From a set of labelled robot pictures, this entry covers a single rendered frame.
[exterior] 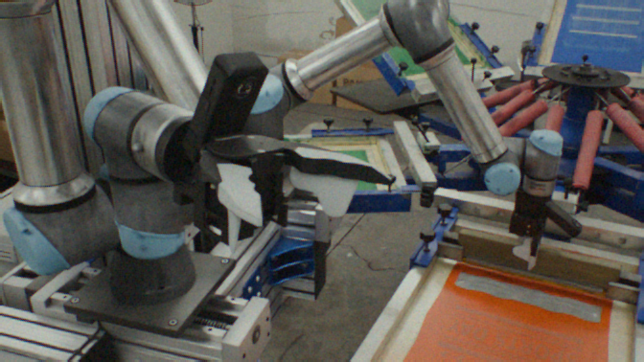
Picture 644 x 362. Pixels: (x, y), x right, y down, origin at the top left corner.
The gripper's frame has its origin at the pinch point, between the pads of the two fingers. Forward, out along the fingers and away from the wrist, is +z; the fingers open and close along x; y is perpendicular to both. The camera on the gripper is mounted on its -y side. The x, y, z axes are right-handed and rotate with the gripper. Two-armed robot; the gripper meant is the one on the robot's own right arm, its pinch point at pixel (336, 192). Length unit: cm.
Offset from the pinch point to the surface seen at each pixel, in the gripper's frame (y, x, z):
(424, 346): 63, -72, -29
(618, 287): 51, -114, -3
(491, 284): 58, -102, -30
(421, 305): 61, -84, -39
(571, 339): 60, -97, -6
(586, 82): 13, -177, -44
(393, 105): 45, -204, -141
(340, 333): 147, -160, -122
